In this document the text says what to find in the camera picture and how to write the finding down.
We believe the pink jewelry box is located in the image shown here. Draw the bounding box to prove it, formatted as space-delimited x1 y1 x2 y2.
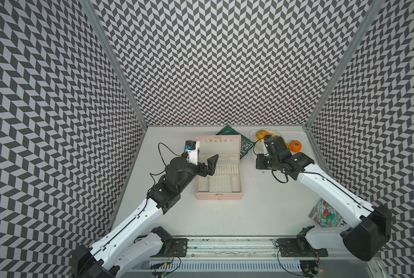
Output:
196 135 242 200

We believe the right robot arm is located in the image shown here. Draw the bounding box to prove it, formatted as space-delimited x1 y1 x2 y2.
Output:
256 135 392 262

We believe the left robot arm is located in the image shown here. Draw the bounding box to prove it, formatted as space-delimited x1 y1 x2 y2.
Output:
70 155 219 278

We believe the small orange pumpkin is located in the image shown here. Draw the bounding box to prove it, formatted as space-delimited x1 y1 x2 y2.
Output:
289 140 302 153

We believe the braided bread loaf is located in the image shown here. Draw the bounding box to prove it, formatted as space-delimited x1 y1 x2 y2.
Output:
255 130 276 140

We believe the green snack bag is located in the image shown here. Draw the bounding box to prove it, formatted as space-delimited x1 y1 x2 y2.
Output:
216 125 254 159

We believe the teal candy bag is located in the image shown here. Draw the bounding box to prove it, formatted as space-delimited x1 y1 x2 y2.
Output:
309 199 346 228

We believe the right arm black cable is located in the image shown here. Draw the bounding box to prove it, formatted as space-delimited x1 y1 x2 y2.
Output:
251 138 290 184

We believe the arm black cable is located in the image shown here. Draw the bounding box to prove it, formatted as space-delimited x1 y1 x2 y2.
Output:
251 138 290 184
149 142 185 185

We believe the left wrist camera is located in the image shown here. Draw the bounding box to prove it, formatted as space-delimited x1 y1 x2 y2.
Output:
184 140 200 166

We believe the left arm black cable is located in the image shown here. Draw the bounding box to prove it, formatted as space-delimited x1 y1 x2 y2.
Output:
149 142 185 185

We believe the aluminium mounting rail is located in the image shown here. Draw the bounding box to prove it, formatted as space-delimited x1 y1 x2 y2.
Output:
137 235 381 261

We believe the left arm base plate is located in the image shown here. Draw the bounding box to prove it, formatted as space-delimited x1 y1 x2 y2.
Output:
156 238 188 258

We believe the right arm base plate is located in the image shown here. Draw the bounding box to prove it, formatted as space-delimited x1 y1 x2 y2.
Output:
276 238 329 257

